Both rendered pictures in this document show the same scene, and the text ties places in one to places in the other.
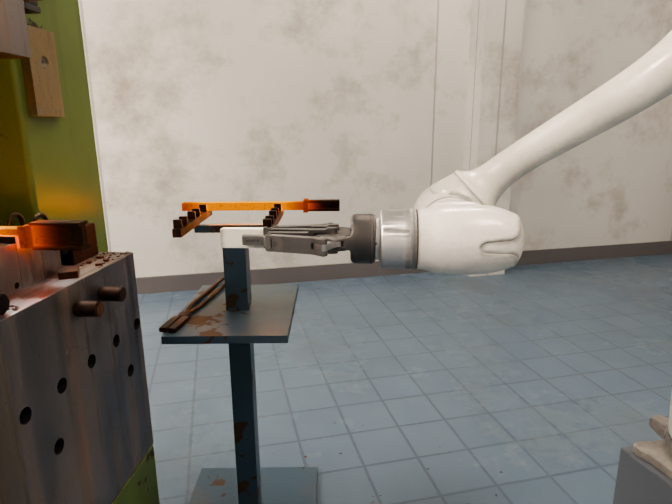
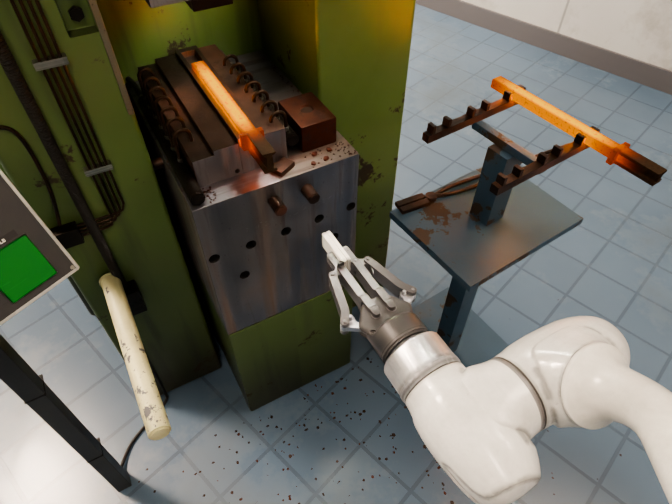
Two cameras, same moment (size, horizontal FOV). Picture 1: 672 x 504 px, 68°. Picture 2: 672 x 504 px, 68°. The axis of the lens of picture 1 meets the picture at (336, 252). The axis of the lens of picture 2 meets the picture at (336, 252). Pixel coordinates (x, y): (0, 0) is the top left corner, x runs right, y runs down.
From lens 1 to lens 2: 0.70 m
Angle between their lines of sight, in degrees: 58
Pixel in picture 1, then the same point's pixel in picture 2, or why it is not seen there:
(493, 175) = (606, 400)
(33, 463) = (220, 281)
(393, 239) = (391, 374)
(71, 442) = (257, 273)
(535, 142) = (649, 439)
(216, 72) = not seen: outside the picture
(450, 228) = (428, 422)
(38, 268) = not seen: hidden behind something
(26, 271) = (247, 161)
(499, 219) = (477, 466)
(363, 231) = (381, 342)
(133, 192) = not seen: outside the picture
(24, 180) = (314, 47)
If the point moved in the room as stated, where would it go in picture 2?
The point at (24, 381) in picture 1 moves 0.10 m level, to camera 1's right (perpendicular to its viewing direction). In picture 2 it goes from (214, 242) to (235, 272)
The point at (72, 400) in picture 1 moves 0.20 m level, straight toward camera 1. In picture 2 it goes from (260, 252) to (209, 317)
